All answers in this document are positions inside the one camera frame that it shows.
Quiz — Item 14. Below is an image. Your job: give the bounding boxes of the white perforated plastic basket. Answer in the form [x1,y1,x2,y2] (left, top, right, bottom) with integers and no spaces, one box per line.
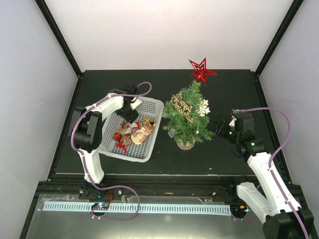
[98,97,164,163]

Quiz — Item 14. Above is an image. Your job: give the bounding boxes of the white snowflake ornament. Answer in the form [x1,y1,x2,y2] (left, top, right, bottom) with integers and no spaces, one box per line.
[197,99,210,117]

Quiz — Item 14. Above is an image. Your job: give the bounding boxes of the small green christmas tree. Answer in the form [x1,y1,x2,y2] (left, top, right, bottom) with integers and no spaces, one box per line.
[162,80,215,150]

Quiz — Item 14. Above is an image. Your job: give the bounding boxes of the gold merry christmas sign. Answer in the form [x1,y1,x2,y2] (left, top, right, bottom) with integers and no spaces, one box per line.
[171,93,193,123]

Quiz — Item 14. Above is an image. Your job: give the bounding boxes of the white string lights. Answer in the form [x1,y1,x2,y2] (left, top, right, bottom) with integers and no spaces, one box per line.
[168,128,178,138]

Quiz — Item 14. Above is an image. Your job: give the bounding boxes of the red star ornament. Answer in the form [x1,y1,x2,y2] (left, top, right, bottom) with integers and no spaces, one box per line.
[189,58,217,85]

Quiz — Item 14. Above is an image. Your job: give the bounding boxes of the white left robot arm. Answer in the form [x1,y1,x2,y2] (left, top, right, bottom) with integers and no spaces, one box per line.
[70,83,139,199]

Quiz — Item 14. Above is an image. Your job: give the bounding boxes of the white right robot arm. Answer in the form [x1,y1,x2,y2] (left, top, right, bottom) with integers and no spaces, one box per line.
[214,110,314,239]

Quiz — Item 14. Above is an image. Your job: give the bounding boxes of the gold bell ornament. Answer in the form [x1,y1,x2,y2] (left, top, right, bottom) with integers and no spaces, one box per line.
[143,118,156,127]

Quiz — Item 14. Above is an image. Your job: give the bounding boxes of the wooden santa ornament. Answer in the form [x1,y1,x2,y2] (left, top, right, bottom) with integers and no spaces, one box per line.
[131,125,154,145]

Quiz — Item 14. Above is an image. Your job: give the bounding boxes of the red gift box ornament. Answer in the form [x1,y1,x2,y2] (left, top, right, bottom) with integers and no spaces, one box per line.
[113,132,122,142]

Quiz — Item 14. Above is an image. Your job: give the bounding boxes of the red reindeer ornament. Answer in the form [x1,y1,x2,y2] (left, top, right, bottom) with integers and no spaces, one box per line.
[116,141,127,153]

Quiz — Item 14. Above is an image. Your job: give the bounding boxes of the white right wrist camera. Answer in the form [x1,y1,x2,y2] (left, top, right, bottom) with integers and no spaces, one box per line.
[229,109,245,127]

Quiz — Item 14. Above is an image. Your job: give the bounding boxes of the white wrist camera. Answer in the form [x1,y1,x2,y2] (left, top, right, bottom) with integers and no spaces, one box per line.
[229,109,245,127]
[130,97,142,110]

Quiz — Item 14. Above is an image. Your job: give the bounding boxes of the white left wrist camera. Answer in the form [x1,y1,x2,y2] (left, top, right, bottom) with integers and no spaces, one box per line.
[130,97,142,110]

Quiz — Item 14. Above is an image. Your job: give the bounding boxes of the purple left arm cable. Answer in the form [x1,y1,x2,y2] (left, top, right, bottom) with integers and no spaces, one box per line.
[70,81,153,222]

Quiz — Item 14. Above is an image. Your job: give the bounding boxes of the white slotted cable duct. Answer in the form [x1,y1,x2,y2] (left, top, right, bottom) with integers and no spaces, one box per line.
[42,202,231,217]

